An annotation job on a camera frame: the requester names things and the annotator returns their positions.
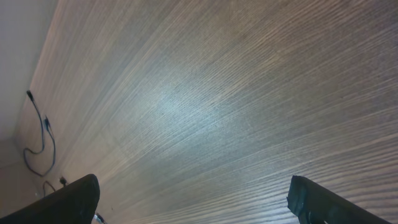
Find thick black usb cable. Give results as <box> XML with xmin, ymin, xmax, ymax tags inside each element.
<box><xmin>23</xmin><ymin>90</ymin><xmax>57</xmax><ymax>178</ymax></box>

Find thin black usb cable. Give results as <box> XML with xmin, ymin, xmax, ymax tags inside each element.
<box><xmin>42</xmin><ymin>176</ymin><xmax>68</xmax><ymax>197</ymax></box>

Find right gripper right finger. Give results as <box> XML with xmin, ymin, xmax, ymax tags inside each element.
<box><xmin>287</xmin><ymin>175</ymin><xmax>390</xmax><ymax>224</ymax></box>

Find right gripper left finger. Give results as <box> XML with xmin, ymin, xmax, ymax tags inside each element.
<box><xmin>1</xmin><ymin>174</ymin><xmax>100</xmax><ymax>224</ymax></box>

